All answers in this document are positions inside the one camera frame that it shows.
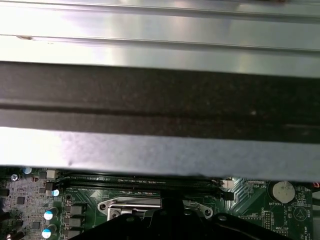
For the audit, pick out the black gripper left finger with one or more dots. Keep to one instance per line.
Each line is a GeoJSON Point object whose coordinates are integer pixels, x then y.
{"type": "Point", "coordinates": [160, 225]}

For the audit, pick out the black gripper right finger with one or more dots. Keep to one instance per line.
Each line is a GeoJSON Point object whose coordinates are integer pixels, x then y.
{"type": "Point", "coordinates": [186, 225]}

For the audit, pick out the metal socket cover frame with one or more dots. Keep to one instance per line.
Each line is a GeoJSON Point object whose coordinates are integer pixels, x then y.
{"type": "Point", "coordinates": [135, 200]}

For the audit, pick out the white-clip RAM slot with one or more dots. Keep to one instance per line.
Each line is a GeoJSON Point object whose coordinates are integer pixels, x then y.
{"type": "Point", "coordinates": [125, 179]}

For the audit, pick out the black-clip RAM slot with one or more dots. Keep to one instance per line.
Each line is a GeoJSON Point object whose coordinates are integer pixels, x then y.
{"type": "Point", "coordinates": [100, 187]}

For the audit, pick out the green motherboard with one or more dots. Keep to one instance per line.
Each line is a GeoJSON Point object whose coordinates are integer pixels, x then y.
{"type": "Point", "coordinates": [252, 207]}

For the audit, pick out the grey square inductor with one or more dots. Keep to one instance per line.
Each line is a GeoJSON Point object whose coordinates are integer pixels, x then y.
{"type": "Point", "coordinates": [73, 209]}
{"type": "Point", "coordinates": [72, 235]}
{"type": "Point", "coordinates": [73, 223]}

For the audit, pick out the round coin battery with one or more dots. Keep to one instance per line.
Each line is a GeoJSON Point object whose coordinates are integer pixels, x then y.
{"type": "Point", "coordinates": [283, 192]}

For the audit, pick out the blue-top capacitor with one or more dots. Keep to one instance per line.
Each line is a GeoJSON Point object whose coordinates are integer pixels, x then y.
{"type": "Point", "coordinates": [48, 215]}
{"type": "Point", "coordinates": [47, 232]}
{"type": "Point", "coordinates": [55, 192]}
{"type": "Point", "coordinates": [26, 170]}

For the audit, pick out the black open PC case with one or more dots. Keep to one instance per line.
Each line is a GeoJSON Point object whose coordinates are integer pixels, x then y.
{"type": "Point", "coordinates": [150, 100]}

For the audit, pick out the silver motherboard screw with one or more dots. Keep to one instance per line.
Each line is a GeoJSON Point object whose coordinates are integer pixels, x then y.
{"type": "Point", "coordinates": [14, 177]}

